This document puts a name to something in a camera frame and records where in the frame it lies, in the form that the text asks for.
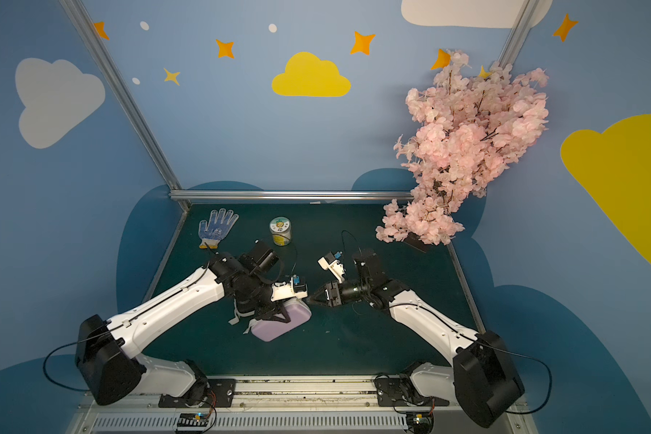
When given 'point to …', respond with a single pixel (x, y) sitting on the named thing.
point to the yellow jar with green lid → (280, 229)
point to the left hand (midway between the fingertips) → (288, 306)
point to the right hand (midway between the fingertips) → (316, 298)
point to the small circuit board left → (193, 419)
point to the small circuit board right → (419, 419)
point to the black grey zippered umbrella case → (243, 307)
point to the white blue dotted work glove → (221, 223)
